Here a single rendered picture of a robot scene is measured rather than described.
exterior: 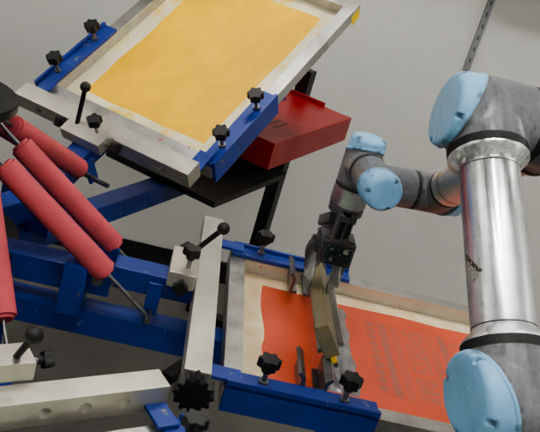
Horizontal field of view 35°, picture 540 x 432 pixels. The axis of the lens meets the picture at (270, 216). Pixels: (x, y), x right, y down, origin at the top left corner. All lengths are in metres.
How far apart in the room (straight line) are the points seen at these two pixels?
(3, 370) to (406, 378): 0.89
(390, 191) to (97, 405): 0.64
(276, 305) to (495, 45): 2.13
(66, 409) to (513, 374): 0.71
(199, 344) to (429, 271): 2.64
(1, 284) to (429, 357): 0.98
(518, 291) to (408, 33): 2.70
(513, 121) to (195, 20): 1.58
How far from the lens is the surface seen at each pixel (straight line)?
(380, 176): 1.58
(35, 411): 1.42
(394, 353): 1.99
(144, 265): 1.84
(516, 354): 1.09
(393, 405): 1.81
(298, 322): 1.97
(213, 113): 2.36
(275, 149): 2.64
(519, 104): 1.27
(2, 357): 1.43
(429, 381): 1.94
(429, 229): 4.07
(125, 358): 3.41
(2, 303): 1.57
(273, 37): 2.59
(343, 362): 1.87
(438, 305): 2.21
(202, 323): 1.69
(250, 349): 1.82
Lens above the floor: 1.90
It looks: 22 degrees down
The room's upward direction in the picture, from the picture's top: 17 degrees clockwise
